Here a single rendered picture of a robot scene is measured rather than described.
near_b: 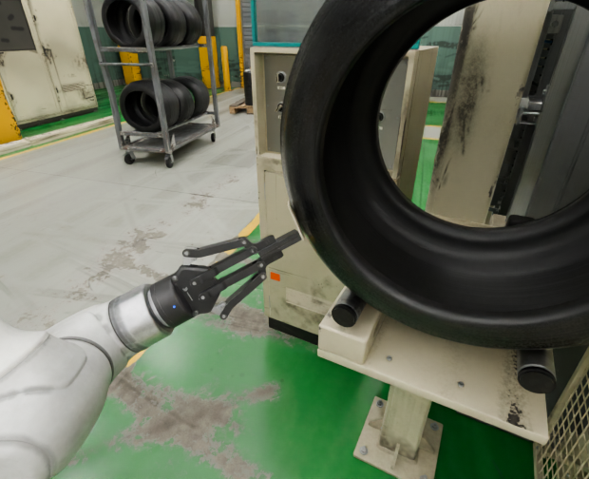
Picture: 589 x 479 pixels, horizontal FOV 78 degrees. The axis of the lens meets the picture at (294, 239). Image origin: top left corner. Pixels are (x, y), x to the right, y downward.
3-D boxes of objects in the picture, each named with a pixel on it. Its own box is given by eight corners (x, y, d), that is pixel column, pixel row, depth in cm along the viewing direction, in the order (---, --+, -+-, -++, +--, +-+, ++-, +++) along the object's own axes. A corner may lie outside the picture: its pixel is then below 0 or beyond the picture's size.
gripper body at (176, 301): (152, 277, 58) (203, 249, 59) (179, 319, 60) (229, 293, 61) (141, 291, 51) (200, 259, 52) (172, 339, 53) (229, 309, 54)
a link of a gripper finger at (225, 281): (196, 295, 54) (200, 302, 55) (263, 260, 55) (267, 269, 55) (199, 287, 58) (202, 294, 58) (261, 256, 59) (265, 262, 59)
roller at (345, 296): (399, 218, 85) (408, 234, 86) (382, 224, 88) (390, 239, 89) (348, 304, 59) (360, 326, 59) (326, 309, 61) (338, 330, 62)
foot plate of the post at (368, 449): (374, 397, 150) (375, 391, 148) (443, 426, 139) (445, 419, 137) (352, 456, 129) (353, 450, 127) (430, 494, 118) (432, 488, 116)
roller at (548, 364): (539, 248, 74) (542, 267, 75) (513, 250, 77) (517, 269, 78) (554, 371, 47) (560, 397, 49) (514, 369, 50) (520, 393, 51)
